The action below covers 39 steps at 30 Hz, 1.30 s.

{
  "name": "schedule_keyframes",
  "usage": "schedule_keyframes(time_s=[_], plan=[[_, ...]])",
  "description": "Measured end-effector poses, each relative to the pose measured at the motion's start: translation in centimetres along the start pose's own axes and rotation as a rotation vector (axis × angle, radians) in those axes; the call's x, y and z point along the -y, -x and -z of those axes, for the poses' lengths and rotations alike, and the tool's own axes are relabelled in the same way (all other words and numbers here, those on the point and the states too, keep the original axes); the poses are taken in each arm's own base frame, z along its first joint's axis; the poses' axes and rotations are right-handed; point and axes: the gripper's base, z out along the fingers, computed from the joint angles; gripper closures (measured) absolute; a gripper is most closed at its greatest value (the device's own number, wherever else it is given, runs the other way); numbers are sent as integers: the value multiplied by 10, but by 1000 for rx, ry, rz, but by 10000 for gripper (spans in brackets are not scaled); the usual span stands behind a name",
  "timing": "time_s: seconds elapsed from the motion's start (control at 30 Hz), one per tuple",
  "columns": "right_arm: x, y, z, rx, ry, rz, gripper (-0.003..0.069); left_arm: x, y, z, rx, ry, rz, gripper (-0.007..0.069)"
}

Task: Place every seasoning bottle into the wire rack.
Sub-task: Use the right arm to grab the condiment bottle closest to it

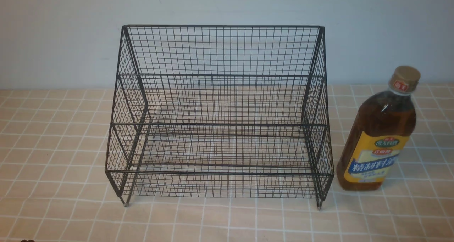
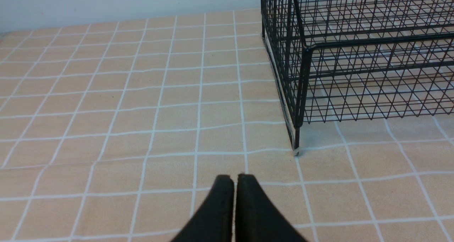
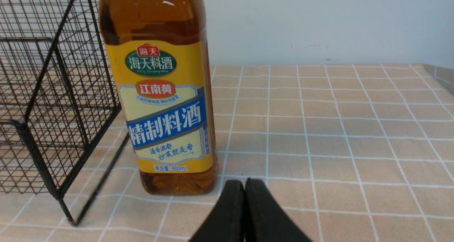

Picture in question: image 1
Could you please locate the amber seasoning bottle yellow label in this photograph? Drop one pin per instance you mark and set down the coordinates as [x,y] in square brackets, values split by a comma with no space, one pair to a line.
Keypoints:
[382,127]

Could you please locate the orange grid tablecloth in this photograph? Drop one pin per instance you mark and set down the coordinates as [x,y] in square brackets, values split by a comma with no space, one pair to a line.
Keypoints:
[54,189]

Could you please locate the black wire mesh shelf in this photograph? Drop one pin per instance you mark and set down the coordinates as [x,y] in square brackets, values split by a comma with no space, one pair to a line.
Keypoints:
[220,111]

